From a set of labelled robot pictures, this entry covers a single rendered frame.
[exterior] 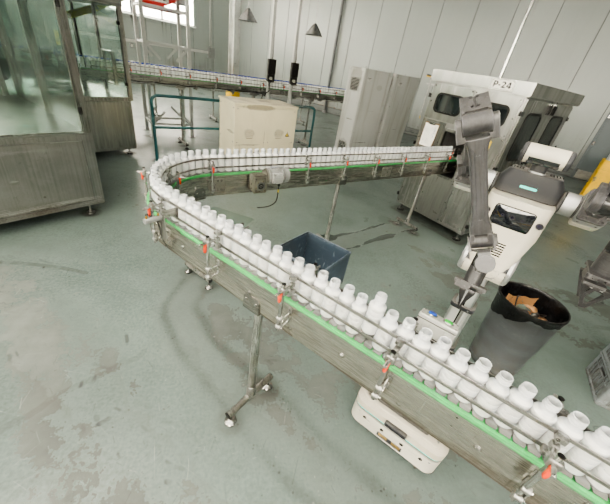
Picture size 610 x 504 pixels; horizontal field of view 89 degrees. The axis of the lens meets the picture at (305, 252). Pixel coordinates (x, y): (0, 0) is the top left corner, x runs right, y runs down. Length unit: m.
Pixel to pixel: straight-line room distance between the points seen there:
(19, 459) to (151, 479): 0.64
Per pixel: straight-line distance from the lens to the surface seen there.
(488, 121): 1.03
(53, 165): 3.91
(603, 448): 1.17
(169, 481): 1.99
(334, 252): 1.83
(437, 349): 1.09
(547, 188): 1.52
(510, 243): 1.50
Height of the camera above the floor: 1.83
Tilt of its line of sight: 31 degrees down
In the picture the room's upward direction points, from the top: 10 degrees clockwise
